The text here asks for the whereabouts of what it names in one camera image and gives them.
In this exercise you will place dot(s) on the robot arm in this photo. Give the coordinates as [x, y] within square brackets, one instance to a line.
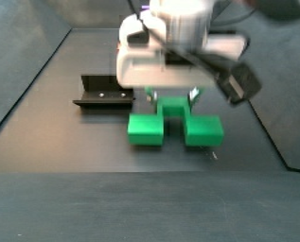
[170, 51]

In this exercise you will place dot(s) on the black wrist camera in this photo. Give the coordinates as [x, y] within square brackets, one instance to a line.
[234, 76]

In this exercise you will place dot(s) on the black angle fixture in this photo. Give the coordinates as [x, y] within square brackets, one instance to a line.
[104, 91]

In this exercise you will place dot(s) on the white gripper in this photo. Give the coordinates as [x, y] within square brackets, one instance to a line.
[156, 37]

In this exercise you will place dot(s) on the green stepped bridge block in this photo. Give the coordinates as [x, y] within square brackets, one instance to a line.
[203, 129]

